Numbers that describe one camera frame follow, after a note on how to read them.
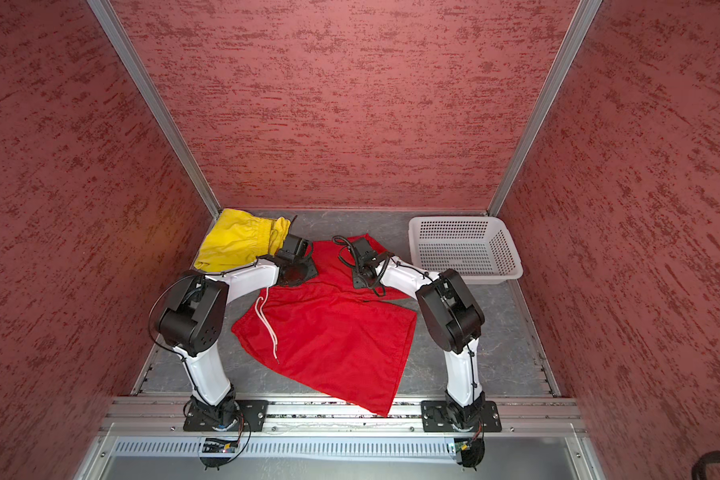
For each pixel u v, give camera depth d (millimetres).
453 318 513
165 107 902
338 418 758
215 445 726
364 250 774
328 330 883
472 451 711
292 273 780
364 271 712
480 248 1100
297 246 792
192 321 499
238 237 1086
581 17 713
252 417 737
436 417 738
